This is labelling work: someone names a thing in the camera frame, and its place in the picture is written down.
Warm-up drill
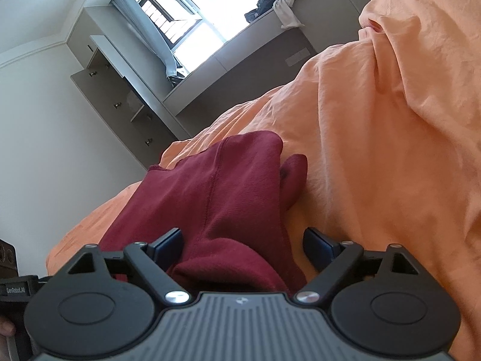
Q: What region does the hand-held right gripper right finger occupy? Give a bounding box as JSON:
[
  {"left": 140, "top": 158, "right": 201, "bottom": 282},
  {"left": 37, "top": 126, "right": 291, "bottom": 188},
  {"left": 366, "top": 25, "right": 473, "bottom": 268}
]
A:
[{"left": 294, "top": 227, "right": 420, "bottom": 304}]

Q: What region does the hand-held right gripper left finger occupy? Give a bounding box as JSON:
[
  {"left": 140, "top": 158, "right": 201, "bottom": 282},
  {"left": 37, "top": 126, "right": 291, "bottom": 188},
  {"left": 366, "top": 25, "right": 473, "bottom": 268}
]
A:
[{"left": 66, "top": 228, "right": 191, "bottom": 306}]

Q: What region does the maroon long-sleeve shirt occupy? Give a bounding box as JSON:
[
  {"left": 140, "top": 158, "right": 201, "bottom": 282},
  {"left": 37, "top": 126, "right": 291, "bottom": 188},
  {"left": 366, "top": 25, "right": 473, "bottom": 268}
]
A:
[{"left": 98, "top": 130, "right": 309, "bottom": 298}]

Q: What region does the person's left hand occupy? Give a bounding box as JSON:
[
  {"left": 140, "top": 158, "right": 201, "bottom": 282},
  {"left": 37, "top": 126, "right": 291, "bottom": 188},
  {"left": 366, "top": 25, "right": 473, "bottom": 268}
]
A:
[{"left": 0, "top": 316, "right": 16, "bottom": 338}]

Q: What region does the orange duvet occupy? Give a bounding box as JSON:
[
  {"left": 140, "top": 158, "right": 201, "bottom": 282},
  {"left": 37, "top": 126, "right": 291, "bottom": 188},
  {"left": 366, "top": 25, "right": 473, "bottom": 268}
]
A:
[{"left": 46, "top": 0, "right": 481, "bottom": 361}]

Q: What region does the white folded item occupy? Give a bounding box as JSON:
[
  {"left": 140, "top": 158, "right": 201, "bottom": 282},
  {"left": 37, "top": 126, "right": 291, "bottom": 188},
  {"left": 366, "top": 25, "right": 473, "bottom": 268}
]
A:
[{"left": 126, "top": 89, "right": 146, "bottom": 113}]

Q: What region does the grey open wardrobe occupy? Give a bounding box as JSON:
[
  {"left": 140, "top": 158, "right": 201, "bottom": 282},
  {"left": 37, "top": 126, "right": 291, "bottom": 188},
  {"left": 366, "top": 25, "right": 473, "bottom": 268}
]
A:
[{"left": 67, "top": 5, "right": 182, "bottom": 171}]

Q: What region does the grey window bench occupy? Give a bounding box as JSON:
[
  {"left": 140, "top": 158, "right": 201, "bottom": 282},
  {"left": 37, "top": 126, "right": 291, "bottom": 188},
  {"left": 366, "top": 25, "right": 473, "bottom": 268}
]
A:
[{"left": 162, "top": 8, "right": 321, "bottom": 140}]

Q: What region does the blue-grey curtain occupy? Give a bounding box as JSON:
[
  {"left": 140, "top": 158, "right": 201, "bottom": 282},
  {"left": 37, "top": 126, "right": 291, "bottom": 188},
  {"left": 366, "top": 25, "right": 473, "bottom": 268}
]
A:
[{"left": 113, "top": 0, "right": 178, "bottom": 80}]

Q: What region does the window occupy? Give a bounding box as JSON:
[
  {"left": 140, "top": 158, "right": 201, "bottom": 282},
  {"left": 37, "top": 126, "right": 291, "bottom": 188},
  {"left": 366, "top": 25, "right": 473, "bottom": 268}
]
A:
[{"left": 113, "top": 0, "right": 272, "bottom": 80}]

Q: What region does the white cloth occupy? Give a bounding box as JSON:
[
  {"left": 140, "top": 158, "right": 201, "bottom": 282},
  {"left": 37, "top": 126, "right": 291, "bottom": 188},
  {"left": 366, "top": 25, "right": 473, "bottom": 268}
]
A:
[{"left": 272, "top": 0, "right": 306, "bottom": 29}]

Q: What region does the white wall socket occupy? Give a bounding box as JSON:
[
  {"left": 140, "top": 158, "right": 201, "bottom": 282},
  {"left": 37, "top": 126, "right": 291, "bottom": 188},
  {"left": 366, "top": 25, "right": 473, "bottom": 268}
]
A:
[{"left": 286, "top": 48, "right": 313, "bottom": 67}]

